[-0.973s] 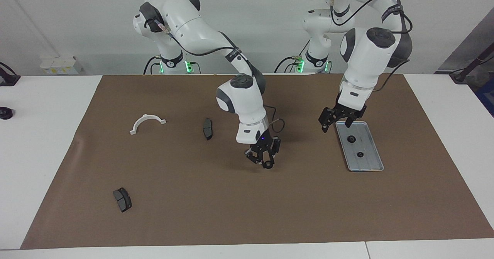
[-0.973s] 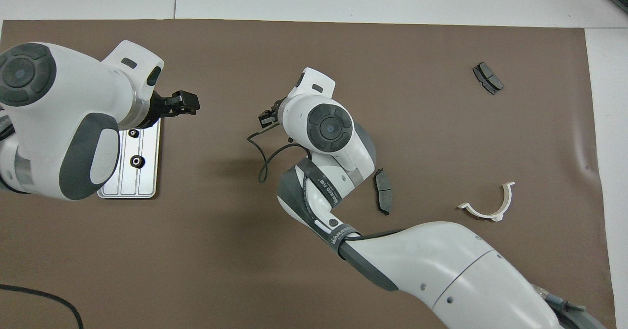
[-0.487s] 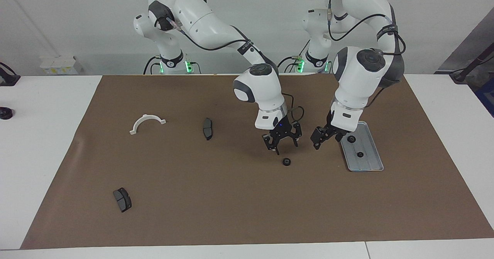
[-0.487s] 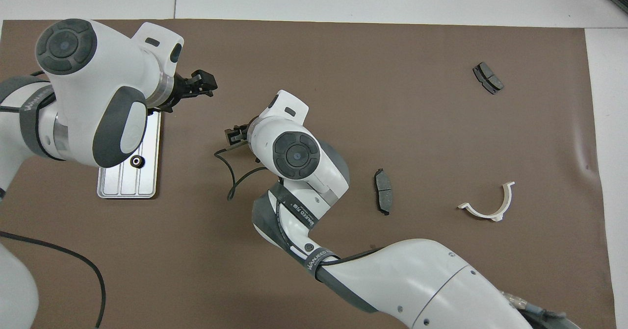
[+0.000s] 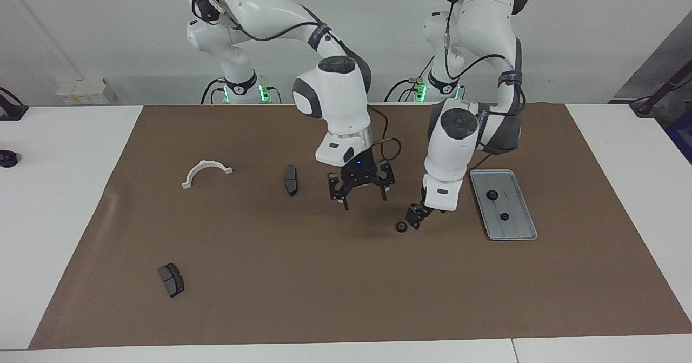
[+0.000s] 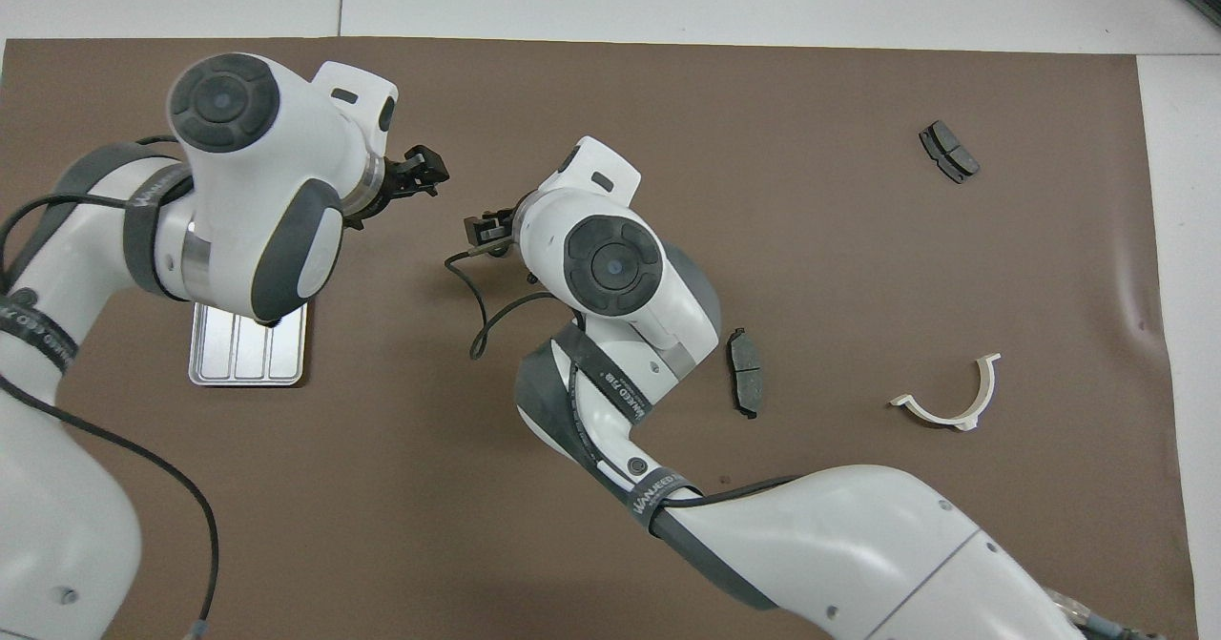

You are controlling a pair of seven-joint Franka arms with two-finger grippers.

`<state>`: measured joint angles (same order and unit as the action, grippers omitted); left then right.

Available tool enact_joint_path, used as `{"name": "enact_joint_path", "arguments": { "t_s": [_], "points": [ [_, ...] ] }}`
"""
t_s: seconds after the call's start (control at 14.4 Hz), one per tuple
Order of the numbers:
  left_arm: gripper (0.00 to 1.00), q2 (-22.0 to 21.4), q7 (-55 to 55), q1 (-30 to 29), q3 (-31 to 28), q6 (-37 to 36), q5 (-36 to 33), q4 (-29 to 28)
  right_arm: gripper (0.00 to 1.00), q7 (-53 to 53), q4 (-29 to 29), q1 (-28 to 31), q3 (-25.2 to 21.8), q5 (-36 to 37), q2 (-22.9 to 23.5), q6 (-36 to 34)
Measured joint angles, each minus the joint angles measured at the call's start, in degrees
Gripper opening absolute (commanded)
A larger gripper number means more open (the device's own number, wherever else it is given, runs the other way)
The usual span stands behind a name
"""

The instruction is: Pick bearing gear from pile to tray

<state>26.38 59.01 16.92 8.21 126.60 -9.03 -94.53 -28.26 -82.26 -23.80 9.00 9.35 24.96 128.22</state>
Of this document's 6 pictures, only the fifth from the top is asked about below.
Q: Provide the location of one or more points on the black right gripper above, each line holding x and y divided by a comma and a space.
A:
359, 176

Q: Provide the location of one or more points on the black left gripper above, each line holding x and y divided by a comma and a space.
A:
424, 210

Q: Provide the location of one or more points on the black gear with white centre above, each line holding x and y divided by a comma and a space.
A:
401, 226

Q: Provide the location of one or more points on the medium black bearing gear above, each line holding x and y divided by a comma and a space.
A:
492, 195

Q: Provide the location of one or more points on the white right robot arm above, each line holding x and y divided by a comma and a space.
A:
335, 103

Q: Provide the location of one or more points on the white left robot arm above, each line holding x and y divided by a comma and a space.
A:
459, 136

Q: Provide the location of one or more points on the silver metal tray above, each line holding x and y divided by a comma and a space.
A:
513, 228

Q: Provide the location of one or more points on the brown table mat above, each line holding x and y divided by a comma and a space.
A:
351, 271

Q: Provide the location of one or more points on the long dark brake pad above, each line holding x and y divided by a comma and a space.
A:
291, 179

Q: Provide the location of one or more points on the short dark brake pad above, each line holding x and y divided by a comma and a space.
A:
172, 281

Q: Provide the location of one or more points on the black stand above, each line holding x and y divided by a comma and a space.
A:
657, 95

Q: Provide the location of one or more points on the blue crate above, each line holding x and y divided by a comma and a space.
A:
682, 136

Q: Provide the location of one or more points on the black round knob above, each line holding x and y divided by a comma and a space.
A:
8, 159

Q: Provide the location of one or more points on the black table clamp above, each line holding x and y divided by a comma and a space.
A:
11, 110

